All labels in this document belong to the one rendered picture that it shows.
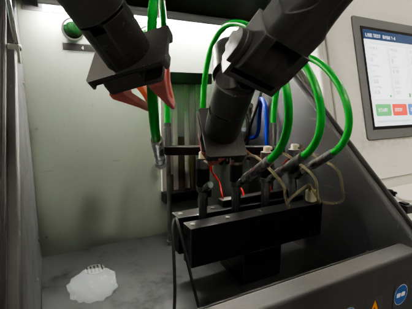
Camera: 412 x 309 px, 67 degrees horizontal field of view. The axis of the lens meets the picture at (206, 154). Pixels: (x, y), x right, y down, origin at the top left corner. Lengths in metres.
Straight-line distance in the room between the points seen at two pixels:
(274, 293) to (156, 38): 0.37
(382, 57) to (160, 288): 0.85
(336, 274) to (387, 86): 0.63
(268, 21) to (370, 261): 0.43
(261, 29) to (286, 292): 0.35
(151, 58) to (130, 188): 0.57
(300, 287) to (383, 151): 0.58
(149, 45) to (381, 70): 0.78
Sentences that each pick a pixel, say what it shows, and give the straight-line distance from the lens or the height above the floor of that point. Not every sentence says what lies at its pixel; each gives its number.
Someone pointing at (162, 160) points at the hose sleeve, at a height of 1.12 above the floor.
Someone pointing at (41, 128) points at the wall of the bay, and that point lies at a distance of 0.83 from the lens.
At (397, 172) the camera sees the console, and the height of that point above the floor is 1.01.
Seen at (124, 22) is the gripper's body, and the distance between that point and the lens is 0.35.
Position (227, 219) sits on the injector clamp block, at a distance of 0.64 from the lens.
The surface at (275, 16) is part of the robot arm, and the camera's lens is 0.37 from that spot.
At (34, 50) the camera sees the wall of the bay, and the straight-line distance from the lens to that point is 0.84.
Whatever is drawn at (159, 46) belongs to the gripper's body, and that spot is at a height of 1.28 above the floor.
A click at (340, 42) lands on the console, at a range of 0.94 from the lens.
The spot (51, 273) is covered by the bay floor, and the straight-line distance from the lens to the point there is 0.83.
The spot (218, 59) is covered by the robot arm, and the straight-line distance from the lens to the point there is 0.48.
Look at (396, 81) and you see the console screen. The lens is 1.09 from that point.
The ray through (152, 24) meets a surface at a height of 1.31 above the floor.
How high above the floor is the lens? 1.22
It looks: 10 degrees down
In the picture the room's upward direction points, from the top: straight up
